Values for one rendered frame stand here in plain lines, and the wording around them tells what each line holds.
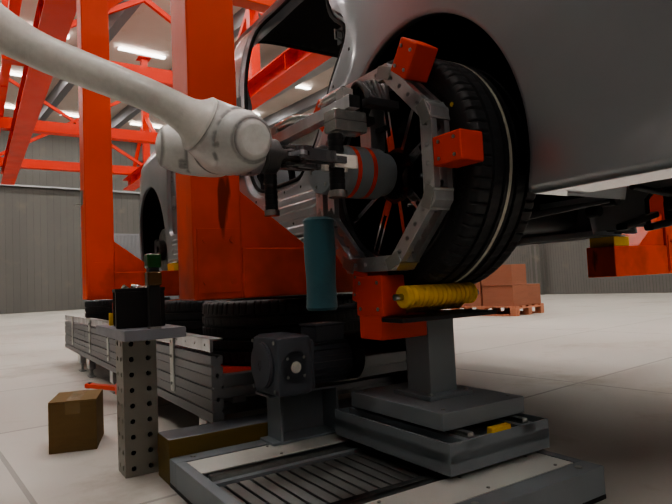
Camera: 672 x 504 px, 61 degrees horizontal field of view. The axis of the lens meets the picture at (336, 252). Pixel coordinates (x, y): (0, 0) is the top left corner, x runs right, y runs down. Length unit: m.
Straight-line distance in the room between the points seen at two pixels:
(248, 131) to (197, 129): 0.09
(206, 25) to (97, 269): 2.04
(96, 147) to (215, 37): 1.93
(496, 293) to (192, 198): 6.61
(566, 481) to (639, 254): 2.12
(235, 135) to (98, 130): 2.88
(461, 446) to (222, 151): 0.89
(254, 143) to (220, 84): 0.97
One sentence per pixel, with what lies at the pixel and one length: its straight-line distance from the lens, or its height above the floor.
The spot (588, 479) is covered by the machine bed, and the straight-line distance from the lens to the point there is 1.57.
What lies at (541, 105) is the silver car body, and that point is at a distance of 1.40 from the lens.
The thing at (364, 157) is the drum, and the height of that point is 0.88.
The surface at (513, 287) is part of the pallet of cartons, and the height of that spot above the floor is 0.38.
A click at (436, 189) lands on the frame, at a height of 0.76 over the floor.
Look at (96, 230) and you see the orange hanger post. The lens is 3.68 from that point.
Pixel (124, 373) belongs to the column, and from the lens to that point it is 1.86.
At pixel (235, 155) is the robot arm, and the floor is 0.77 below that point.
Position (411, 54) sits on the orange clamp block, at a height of 1.10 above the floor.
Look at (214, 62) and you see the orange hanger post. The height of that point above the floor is 1.27.
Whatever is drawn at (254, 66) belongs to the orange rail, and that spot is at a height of 3.67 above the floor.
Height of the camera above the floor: 0.56
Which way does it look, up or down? 3 degrees up
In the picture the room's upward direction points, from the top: 3 degrees counter-clockwise
